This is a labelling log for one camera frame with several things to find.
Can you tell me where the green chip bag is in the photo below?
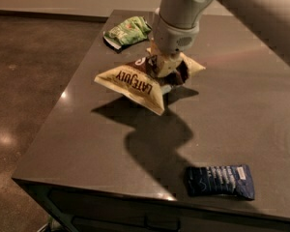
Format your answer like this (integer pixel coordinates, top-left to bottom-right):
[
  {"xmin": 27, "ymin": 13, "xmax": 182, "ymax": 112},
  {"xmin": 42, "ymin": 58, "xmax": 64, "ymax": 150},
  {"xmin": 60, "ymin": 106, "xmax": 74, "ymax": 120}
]
[{"xmin": 103, "ymin": 16, "xmax": 152, "ymax": 50}]

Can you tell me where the dark table frame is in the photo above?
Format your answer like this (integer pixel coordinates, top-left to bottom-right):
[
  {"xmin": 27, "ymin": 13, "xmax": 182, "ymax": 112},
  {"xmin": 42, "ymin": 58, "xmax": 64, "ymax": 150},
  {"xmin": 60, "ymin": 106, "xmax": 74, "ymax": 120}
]
[{"xmin": 19, "ymin": 182, "xmax": 290, "ymax": 232}]

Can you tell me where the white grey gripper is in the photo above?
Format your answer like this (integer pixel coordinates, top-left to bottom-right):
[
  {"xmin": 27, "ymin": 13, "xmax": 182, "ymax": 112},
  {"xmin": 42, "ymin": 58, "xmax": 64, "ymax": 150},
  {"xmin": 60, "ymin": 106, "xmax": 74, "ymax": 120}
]
[{"xmin": 150, "ymin": 9, "xmax": 199, "ymax": 77}]

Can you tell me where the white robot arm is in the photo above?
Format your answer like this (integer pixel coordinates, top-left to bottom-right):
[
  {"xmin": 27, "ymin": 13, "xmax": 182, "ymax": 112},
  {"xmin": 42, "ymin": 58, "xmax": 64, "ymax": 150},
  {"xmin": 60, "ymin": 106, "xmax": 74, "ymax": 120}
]
[{"xmin": 153, "ymin": 0, "xmax": 290, "ymax": 67}]

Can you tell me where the brown Late July chip bag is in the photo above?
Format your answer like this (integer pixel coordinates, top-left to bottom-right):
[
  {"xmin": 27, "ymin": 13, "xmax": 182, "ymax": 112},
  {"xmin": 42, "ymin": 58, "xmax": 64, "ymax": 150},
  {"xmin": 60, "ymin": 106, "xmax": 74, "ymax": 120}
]
[{"xmin": 95, "ymin": 53, "xmax": 205, "ymax": 115}]

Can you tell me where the blue RXBAR blueberry wrapper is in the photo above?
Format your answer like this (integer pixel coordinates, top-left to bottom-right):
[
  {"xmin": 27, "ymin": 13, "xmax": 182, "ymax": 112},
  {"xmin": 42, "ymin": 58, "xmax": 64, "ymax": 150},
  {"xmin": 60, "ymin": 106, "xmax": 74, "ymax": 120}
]
[{"xmin": 185, "ymin": 164, "xmax": 255, "ymax": 200}]

